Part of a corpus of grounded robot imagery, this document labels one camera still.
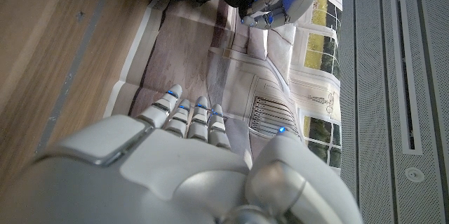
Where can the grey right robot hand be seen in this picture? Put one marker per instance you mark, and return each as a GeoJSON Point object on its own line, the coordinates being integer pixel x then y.
{"type": "Point", "coordinates": [140, 182]}

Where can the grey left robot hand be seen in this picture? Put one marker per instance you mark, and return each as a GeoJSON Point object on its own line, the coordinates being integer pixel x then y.
{"type": "Point", "coordinates": [284, 1]}

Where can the printed sofa backdrop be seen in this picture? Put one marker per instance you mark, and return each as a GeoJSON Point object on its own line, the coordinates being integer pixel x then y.
{"type": "Point", "coordinates": [228, 69]}

